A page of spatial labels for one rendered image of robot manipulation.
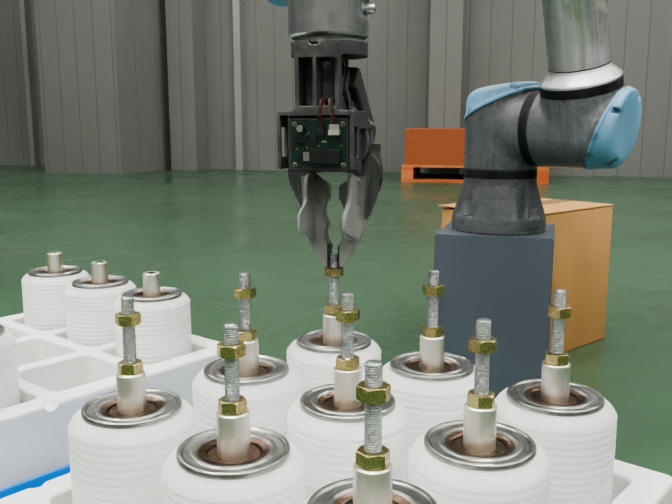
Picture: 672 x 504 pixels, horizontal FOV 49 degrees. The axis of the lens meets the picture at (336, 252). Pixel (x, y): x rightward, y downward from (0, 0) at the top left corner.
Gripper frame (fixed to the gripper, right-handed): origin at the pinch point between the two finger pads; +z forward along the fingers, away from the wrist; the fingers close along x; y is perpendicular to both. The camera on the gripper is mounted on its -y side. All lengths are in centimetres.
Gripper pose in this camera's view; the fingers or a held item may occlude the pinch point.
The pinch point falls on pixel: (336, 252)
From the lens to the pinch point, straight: 73.6
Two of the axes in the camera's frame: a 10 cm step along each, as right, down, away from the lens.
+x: 9.7, 0.4, -2.5
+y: -2.6, 1.7, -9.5
